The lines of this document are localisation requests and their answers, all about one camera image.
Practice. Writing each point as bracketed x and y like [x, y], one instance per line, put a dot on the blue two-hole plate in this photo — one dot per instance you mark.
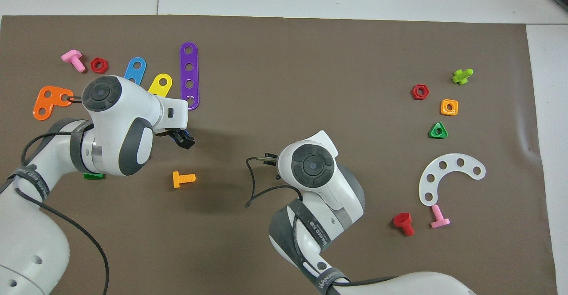
[133, 75]

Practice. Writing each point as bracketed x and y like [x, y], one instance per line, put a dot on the red plastic screw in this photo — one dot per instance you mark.
[404, 223]

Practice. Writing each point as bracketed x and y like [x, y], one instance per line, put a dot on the lime green cross-head screw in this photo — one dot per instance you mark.
[462, 76]

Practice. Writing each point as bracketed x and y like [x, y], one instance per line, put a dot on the yellow three-hole plate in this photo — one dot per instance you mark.
[156, 89]

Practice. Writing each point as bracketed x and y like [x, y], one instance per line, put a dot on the white curved plate with holes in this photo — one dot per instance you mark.
[451, 162]

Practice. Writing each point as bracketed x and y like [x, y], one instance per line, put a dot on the orange plastic screw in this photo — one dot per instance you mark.
[183, 179]

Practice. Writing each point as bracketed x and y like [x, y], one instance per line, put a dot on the purple four-hole plate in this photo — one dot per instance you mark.
[189, 59]

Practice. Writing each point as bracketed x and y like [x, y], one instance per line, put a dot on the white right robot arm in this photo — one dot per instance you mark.
[324, 184]

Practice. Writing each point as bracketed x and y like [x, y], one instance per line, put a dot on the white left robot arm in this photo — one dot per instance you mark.
[115, 122]

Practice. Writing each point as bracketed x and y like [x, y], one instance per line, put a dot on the green plastic screw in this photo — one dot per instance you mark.
[93, 176]

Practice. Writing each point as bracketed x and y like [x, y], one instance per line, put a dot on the orange heart-shaped plate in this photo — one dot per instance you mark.
[46, 102]

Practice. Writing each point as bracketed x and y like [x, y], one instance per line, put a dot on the pink plastic screw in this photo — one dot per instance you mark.
[74, 60]
[439, 217]

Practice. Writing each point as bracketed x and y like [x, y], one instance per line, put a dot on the orange square plastic nut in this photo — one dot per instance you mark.
[443, 108]

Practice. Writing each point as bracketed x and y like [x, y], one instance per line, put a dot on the red hexagonal plastic nut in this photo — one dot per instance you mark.
[93, 65]
[414, 92]

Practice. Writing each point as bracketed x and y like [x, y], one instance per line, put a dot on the green triangular plastic nut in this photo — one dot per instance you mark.
[432, 135]

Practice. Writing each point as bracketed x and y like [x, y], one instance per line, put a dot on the brown table mat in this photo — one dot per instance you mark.
[310, 64]

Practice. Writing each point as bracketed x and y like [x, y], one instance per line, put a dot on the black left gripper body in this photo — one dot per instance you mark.
[184, 140]

